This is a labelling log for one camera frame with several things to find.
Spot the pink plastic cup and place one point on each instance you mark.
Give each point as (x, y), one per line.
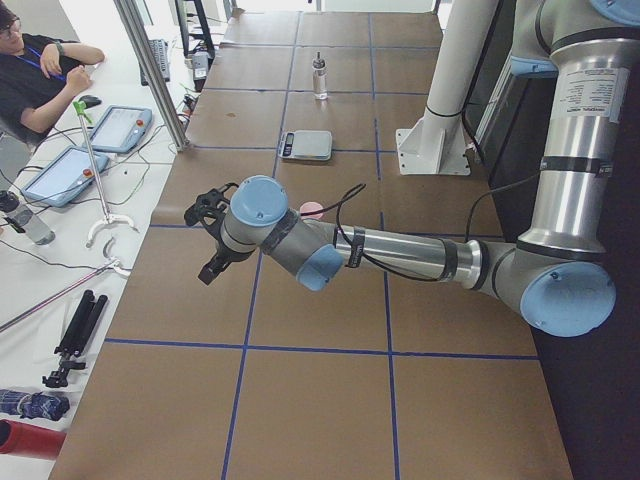
(312, 210)

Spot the blue teach pendant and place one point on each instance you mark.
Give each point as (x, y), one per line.
(62, 180)
(120, 129)

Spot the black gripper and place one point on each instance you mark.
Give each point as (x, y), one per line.
(226, 253)

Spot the seated person in black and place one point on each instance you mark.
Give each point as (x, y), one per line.
(40, 77)

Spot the grey kitchen scale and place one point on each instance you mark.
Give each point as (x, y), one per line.
(311, 145)

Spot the far blue teach pendant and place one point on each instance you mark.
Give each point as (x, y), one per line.
(120, 129)

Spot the near blue teach pendant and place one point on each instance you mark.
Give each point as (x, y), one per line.
(62, 180)

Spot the clear glass sauce bottle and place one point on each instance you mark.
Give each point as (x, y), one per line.
(319, 77)

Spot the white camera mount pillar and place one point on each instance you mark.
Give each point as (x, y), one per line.
(436, 144)

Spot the silver reacher grabber tool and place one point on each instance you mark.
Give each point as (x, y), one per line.
(109, 217)

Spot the black keyboard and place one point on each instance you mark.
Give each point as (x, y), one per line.
(159, 50)

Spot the aluminium frame post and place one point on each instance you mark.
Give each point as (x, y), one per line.
(134, 27)

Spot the red cylinder bottle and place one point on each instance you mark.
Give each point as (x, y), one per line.
(26, 440)

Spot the blue folded umbrella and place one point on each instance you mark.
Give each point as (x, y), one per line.
(33, 405)

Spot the black folded tripod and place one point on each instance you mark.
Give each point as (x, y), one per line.
(76, 338)

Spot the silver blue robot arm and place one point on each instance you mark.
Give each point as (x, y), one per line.
(552, 274)

